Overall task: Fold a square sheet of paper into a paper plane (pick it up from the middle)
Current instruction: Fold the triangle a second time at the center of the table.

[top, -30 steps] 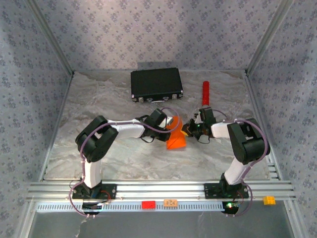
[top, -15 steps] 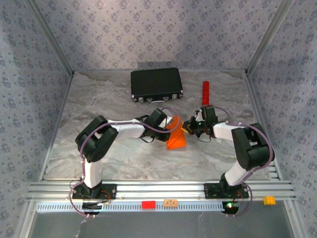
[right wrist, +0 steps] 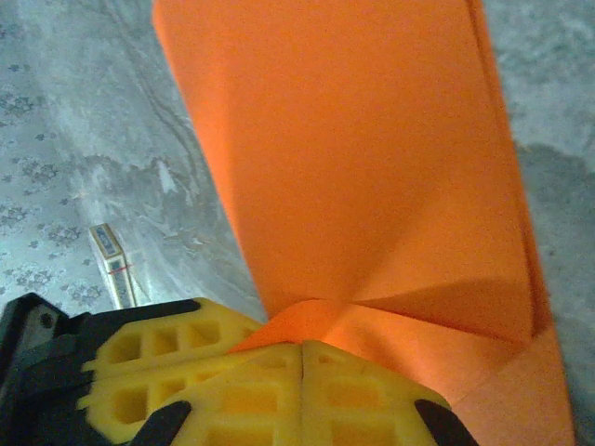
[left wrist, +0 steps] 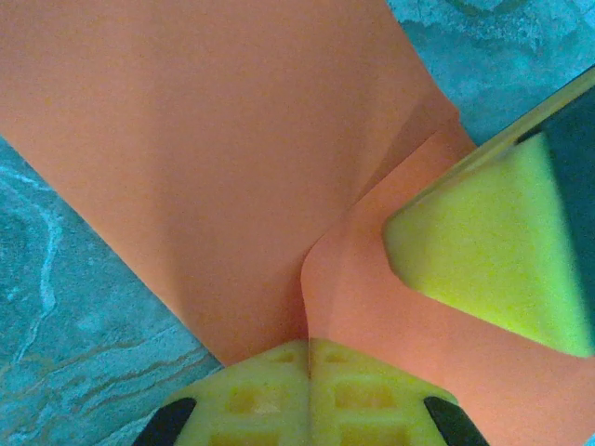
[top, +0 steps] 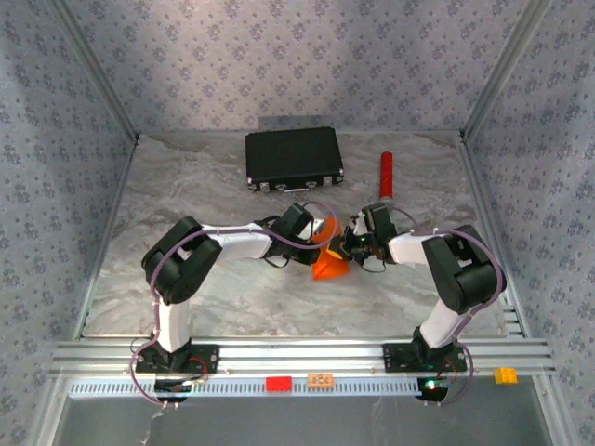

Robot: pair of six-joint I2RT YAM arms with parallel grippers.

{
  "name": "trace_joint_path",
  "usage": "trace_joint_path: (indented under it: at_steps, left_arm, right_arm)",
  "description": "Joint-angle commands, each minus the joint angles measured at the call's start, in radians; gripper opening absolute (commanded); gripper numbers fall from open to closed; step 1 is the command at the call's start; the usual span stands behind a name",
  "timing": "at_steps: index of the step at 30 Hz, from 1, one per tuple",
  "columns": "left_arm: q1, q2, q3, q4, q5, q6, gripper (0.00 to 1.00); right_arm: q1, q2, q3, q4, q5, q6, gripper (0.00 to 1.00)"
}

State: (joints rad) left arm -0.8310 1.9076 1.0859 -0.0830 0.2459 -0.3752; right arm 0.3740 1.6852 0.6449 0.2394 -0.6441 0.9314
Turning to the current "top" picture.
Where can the aluminium side rail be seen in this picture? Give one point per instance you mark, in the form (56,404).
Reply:
(109,232)
(479,186)

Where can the black controller board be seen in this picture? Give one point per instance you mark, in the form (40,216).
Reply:
(432,388)
(173,387)

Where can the red tube with silver cap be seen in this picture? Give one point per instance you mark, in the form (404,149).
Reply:
(386,172)

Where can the orange paper sheet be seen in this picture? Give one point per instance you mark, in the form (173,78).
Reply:
(332,269)

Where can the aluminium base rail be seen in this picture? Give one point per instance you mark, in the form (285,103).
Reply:
(302,353)

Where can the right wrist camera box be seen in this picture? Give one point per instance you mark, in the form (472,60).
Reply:
(359,227)

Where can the red toy brick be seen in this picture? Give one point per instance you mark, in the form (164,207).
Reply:
(279,384)

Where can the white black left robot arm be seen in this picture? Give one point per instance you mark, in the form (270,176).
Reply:
(172,325)

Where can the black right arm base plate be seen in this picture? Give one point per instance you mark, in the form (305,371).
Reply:
(395,358)

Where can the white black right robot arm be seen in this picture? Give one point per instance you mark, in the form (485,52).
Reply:
(439,320)

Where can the orange number tag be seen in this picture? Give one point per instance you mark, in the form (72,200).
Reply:
(320,380)

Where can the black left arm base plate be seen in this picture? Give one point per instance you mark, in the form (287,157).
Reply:
(209,358)

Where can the yellow toy brick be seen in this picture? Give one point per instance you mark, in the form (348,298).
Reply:
(506,375)

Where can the black hard case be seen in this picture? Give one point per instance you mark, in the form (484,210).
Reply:
(293,153)

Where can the aluminium frame post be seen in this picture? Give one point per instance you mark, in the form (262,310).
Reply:
(503,69)

